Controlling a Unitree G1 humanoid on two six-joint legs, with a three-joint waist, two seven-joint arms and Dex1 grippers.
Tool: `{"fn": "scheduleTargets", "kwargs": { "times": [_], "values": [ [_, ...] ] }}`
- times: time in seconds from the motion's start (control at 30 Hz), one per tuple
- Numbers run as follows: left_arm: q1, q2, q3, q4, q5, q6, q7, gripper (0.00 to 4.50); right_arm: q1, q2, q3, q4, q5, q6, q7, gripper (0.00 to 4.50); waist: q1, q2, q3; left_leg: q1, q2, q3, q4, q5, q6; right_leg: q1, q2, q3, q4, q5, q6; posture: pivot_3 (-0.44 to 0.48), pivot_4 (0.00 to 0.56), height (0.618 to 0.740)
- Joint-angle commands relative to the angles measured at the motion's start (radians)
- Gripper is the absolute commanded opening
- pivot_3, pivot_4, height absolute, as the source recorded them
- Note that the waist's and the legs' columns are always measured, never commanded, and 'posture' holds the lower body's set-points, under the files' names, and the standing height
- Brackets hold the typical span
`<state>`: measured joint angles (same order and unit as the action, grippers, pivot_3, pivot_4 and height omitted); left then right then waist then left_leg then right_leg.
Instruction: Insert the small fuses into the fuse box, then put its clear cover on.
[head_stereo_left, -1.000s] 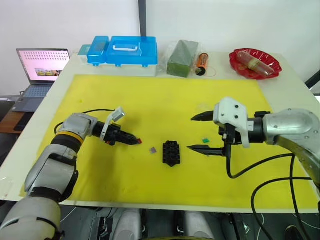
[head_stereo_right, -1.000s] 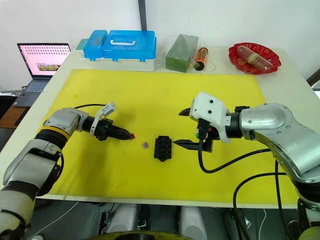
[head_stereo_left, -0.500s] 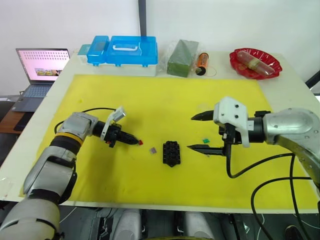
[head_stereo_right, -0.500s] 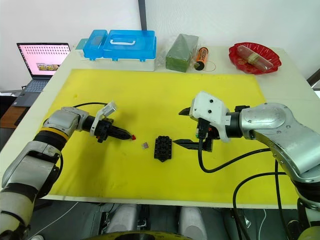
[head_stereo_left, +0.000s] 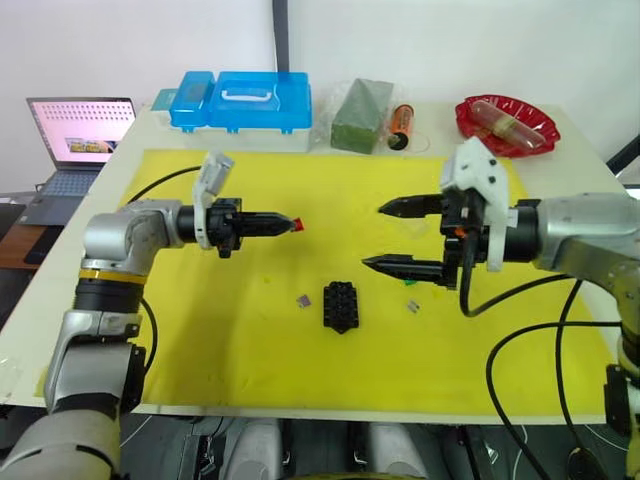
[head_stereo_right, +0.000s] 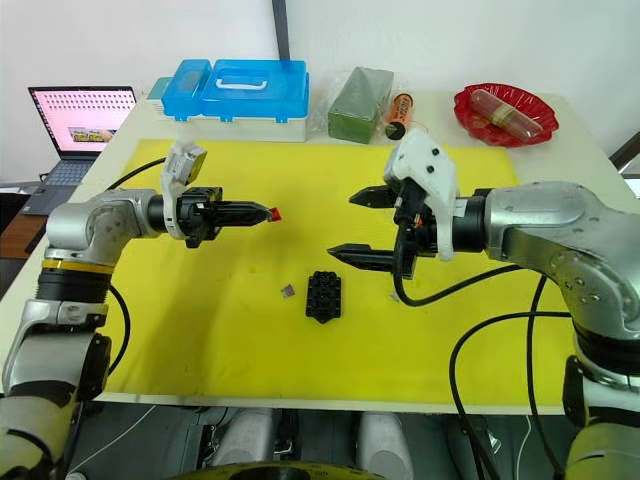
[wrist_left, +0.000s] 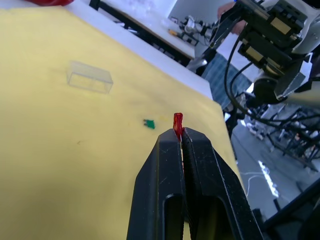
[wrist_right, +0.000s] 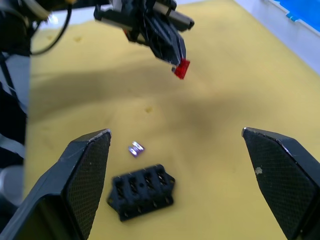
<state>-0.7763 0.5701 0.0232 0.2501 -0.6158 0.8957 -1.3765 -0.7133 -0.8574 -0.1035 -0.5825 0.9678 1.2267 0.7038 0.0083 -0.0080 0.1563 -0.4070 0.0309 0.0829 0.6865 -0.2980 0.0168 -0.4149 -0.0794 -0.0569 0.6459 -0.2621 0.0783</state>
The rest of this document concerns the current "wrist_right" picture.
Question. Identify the red small fuse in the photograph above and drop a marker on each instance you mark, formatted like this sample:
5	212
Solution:
182	69

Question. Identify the black fuse box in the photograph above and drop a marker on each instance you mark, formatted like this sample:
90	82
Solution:
140	192

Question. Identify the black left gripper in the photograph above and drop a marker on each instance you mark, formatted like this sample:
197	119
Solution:
130	12

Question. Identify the blue plastic bin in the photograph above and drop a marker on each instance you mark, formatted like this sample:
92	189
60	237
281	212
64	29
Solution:
295	11

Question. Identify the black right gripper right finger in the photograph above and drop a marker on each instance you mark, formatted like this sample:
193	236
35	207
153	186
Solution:
282	175

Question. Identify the violet small fuse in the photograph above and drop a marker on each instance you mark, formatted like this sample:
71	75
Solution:
136	149

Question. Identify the yellow foam mat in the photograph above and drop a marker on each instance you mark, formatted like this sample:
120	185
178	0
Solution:
200	120

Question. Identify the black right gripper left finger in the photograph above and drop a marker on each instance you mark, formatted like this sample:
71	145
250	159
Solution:
75	180

